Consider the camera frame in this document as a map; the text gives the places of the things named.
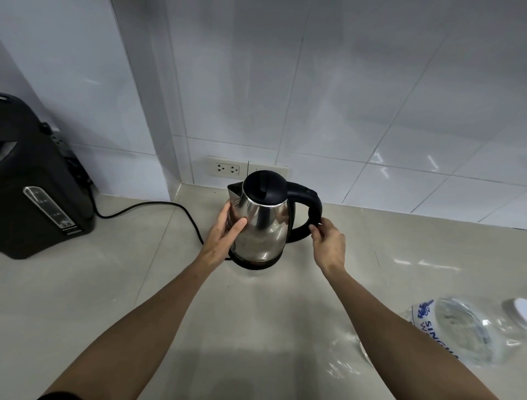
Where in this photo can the black shirt sleeve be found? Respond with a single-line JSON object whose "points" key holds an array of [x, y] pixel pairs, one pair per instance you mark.
{"points": [[57, 396]]}

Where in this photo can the person's right forearm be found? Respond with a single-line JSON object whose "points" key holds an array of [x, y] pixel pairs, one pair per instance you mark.
{"points": [[395, 333]]}

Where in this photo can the stainless steel electric kettle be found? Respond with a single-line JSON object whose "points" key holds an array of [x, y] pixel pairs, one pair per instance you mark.
{"points": [[263, 214]]}

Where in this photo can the person's left forearm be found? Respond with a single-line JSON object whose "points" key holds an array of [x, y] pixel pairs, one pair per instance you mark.
{"points": [[140, 329]]}

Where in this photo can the person's right hand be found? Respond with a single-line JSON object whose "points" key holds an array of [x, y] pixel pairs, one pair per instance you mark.
{"points": [[330, 247]]}

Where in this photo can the clear plastic water bottle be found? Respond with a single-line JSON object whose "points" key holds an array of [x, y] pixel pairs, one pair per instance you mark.
{"points": [[457, 333]]}

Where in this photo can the person's left hand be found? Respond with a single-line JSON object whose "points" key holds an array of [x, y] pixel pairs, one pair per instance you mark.
{"points": [[216, 243]]}

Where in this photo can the black electric water boiler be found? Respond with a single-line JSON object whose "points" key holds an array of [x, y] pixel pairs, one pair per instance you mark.
{"points": [[37, 189]]}

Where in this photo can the person's left thumb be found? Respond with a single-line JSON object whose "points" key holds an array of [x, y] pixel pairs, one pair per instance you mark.
{"points": [[236, 230]]}

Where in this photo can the person's right thumb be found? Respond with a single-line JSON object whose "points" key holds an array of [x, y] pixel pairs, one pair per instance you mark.
{"points": [[313, 233]]}

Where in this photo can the black kettle base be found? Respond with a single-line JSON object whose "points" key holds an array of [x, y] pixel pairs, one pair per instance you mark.
{"points": [[259, 263]]}

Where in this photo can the white wall socket plate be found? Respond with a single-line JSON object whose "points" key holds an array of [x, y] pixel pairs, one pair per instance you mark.
{"points": [[226, 168], [276, 169]]}

